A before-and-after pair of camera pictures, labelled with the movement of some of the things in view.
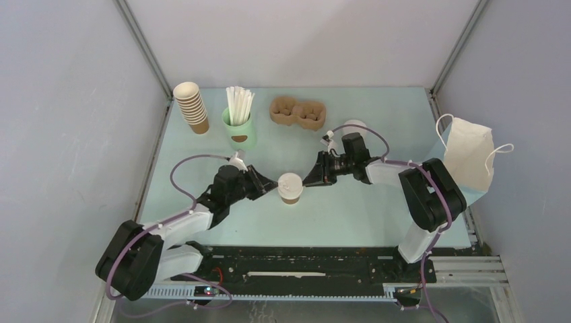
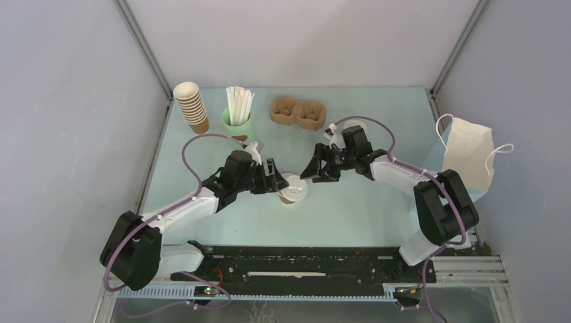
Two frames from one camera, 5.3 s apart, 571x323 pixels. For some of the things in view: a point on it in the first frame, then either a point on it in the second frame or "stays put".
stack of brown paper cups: (192, 105) stays put
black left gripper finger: (267, 183) → (271, 167)
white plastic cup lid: (289, 186) stays put
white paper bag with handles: (471, 153) stays put
